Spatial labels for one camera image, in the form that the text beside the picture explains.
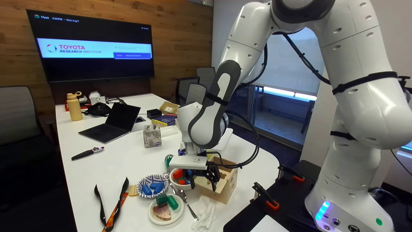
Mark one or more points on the patterned tissue box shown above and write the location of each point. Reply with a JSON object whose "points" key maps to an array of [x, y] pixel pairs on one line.
{"points": [[152, 136]]}

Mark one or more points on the small black box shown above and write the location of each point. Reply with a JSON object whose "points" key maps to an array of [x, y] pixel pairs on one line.
{"points": [[154, 113]]}

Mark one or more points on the brown wooden block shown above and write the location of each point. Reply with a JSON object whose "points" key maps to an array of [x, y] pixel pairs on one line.
{"points": [[161, 212]]}

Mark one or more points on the white paper sheet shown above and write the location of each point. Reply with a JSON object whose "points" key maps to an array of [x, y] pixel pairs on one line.
{"points": [[268, 224]]}

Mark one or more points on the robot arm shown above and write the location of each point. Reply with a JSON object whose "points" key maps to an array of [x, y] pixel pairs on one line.
{"points": [[360, 106]]}

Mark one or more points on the row of office chairs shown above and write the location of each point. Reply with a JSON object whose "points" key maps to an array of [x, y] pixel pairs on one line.
{"points": [[193, 87]]}

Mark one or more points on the red flat item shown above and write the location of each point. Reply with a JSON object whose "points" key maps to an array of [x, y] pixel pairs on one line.
{"points": [[84, 107]]}

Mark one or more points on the black tongs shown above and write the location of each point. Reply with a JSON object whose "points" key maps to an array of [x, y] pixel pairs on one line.
{"points": [[102, 206]]}

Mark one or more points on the wooden shape sorter lid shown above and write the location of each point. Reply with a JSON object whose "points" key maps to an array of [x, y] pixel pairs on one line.
{"points": [[228, 166]]}

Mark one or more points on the white small device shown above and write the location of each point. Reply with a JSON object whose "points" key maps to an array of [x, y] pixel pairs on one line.
{"points": [[96, 97]]}

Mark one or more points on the open cardboard box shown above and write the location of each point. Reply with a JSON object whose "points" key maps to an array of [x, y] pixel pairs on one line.
{"points": [[169, 108]]}

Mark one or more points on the metal fork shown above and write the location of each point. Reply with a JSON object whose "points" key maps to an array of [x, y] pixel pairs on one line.
{"points": [[169, 182]]}

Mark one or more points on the green and white cup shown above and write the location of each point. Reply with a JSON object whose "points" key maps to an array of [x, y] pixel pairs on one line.
{"points": [[168, 160]]}

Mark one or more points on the black laptop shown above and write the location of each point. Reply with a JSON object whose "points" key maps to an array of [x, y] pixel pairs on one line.
{"points": [[119, 120]]}

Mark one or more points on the blue book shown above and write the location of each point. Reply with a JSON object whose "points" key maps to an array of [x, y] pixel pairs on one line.
{"points": [[164, 120]]}

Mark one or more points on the black clamp orange tips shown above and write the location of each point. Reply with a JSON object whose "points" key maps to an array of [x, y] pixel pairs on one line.
{"points": [[291, 172], [265, 196]]}

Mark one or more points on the blue patterned paper bowl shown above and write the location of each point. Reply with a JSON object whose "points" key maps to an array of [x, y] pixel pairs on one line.
{"points": [[154, 180]]}

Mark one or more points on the white plate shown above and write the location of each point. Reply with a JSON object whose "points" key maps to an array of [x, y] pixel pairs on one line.
{"points": [[172, 216]]}

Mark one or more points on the dark green block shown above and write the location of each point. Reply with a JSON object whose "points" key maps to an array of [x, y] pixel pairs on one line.
{"points": [[161, 199]]}

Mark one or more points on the blue cylinder block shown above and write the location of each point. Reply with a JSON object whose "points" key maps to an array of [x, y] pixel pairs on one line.
{"points": [[146, 189], [158, 187]]}

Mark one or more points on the metal spoon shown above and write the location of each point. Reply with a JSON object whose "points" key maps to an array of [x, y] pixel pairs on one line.
{"points": [[187, 202]]}

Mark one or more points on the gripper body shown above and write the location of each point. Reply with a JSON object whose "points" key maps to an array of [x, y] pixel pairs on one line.
{"points": [[200, 172]]}

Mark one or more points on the white crumpled cloth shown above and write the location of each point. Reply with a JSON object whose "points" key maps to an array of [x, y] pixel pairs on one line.
{"points": [[204, 212]]}

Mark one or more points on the small wooden piece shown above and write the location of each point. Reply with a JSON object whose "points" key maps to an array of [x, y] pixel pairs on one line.
{"points": [[133, 190]]}

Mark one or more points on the black pouch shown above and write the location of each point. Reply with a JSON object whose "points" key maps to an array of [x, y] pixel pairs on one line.
{"points": [[97, 109]]}

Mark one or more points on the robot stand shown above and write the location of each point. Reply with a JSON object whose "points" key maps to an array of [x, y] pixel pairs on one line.
{"points": [[289, 196]]}

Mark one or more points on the green cylinder block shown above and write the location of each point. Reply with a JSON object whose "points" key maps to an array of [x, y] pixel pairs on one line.
{"points": [[173, 202]]}

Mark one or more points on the heap of coloured blocks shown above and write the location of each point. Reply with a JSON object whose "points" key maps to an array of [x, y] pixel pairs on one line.
{"points": [[179, 176]]}

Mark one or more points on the grey office chair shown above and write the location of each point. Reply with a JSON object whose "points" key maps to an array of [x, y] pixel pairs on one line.
{"points": [[19, 116]]}

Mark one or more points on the window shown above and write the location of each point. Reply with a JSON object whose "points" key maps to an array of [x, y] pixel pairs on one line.
{"points": [[283, 80]]}

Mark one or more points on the wall television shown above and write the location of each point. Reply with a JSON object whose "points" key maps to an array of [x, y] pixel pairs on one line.
{"points": [[90, 45]]}

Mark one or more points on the wooden shape sorter box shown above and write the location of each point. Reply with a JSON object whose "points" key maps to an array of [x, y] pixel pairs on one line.
{"points": [[225, 187]]}

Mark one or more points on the white bowl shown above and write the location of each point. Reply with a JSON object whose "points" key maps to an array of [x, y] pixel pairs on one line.
{"points": [[175, 184]]}

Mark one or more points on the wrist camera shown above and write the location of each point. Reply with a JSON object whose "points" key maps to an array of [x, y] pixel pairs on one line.
{"points": [[190, 162]]}

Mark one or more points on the yellow water bottle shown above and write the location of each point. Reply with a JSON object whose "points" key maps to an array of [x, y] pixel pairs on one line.
{"points": [[75, 108]]}

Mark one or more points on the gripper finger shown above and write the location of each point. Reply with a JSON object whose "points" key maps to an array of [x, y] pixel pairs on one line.
{"points": [[214, 178], [192, 183]]}

